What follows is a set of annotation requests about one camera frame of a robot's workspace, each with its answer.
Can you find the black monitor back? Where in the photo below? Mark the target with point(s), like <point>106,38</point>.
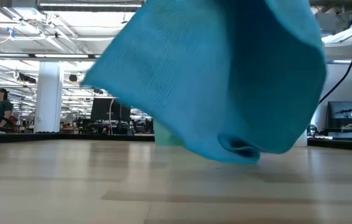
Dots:
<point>104,109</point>

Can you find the black office desk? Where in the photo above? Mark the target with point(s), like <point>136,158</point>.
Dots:
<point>347,130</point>

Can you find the dark office monitor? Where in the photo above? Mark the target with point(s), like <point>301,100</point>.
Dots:
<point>342,112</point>

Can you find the blue microfiber towel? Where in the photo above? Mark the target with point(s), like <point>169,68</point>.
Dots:
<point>194,77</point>

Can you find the green mesh basket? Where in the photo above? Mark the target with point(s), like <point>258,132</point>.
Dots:
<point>163,137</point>

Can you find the white building column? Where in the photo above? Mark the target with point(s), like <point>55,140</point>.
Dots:
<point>48,99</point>

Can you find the person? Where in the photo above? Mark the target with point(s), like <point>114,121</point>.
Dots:
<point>1,115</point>

